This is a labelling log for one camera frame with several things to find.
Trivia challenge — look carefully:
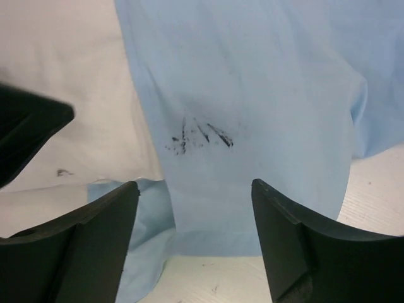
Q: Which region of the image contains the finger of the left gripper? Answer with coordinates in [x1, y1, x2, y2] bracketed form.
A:
[1, 83, 74, 187]

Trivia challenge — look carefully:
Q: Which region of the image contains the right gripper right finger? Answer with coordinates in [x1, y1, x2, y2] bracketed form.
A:
[251, 179, 403, 302]

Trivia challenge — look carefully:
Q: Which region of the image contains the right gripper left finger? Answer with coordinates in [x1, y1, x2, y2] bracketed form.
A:
[1, 181, 140, 302]

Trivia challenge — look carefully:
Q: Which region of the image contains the light blue pillowcase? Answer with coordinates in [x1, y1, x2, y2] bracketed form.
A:
[86, 0, 404, 303]

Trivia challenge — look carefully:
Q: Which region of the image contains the white pillow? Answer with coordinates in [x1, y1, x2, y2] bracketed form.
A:
[1, 1, 163, 192]

